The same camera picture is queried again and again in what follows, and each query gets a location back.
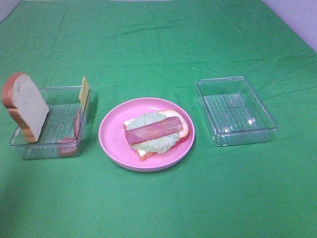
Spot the green lettuce leaf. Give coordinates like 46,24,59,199
127,111,181,153

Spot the bacon strip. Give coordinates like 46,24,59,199
58,109,81,157
125,116,187,145

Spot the yellow cheese slice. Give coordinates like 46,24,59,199
79,76,89,109

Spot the pink round plate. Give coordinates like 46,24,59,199
99,97,195,172

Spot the green tablecloth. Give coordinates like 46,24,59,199
0,0,317,238

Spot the right clear plastic tray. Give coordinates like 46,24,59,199
196,76,278,147

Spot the clear plastic tray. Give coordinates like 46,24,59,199
9,86,92,160
196,76,278,147

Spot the left clear plastic tray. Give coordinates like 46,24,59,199
9,86,92,160

